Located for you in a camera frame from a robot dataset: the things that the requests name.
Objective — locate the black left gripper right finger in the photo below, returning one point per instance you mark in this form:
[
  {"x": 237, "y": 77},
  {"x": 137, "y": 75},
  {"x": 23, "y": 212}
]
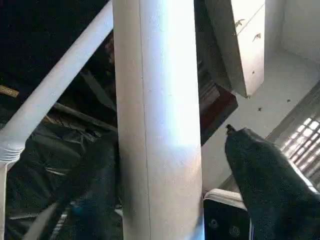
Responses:
[{"x": 275, "y": 190}]

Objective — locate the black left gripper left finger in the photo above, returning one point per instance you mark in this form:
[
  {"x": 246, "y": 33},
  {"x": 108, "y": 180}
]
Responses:
[{"x": 85, "y": 195}]

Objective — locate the white plastic table leg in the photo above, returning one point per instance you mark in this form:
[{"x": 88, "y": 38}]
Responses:
[
  {"x": 55, "y": 85},
  {"x": 157, "y": 120}
]

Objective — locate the beige window curtain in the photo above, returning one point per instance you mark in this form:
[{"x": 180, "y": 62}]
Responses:
[{"x": 305, "y": 145}]

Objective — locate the black mat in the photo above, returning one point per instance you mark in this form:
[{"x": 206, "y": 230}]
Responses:
[{"x": 30, "y": 170}]

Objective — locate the dark brown furniture panel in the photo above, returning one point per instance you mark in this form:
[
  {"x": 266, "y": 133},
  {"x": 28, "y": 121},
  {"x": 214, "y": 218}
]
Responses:
[{"x": 215, "y": 105}]

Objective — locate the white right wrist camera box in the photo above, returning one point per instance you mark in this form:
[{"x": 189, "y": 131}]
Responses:
[{"x": 225, "y": 217}]

